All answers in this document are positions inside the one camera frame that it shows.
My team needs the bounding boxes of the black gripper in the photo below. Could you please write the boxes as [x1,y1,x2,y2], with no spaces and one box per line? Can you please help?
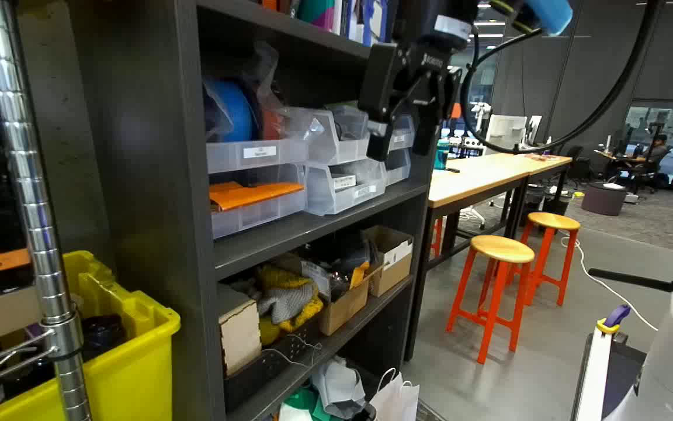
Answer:
[357,12,475,162]

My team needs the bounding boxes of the dark grey shelf unit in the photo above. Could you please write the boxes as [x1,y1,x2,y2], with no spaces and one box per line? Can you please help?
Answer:
[67,0,430,421]

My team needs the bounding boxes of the white blue binder books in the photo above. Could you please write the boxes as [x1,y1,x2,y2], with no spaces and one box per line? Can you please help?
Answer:
[289,0,390,48]

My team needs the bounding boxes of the clear stacking bin upper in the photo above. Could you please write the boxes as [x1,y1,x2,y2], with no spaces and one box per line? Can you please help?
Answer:
[283,106,386,166]

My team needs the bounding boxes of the clear stacking bin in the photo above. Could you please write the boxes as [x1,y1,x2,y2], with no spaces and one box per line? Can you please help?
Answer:
[283,106,386,166]
[307,150,412,215]

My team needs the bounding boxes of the long wooden work table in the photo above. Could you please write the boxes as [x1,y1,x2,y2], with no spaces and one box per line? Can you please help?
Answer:
[425,154,573,267]

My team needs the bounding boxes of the clear stacking bin lower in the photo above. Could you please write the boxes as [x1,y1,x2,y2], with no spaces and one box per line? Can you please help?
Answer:
[307,150,412,215]

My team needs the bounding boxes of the cardboard box with label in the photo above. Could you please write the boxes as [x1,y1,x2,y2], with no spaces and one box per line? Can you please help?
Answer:
[362,226,414,298]

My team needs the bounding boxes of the blue filament spool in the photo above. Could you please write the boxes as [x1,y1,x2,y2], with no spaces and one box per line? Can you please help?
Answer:
[204,77,261,143]

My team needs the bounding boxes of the far orange wooden stool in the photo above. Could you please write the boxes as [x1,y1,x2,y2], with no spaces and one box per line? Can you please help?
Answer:
[519,210,582,310]

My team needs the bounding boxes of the orange wooden stool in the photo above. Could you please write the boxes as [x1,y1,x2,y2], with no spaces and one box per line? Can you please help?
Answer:
[519,210,582,310]
[443,234,536,365]

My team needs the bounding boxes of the near orange wooden stool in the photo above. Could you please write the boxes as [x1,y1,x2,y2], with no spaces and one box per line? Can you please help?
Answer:
[443,234,536,365]

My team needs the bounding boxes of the grey round ottoman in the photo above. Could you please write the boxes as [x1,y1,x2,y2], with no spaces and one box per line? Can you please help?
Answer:
[582,182,627,215]

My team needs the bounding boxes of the small open cardboard box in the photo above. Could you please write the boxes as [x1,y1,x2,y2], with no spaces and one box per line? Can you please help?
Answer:
[321,274,372,337]

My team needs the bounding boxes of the beige foam block box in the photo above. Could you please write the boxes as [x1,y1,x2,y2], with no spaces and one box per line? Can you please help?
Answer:
[217,285,261,374]

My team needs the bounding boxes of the white paper bag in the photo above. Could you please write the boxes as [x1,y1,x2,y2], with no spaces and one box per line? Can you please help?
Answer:
[369,368,421,421]

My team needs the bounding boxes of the yellow plastic bin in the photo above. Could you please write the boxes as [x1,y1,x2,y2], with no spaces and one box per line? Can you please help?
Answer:
[0,251,180,421]

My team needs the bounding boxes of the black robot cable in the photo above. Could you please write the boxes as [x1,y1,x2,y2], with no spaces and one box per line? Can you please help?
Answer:
[457,0,665,158]

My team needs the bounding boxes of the chrome wire rack pole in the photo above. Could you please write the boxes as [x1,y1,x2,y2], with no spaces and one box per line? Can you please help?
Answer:
[0,0,92,421]

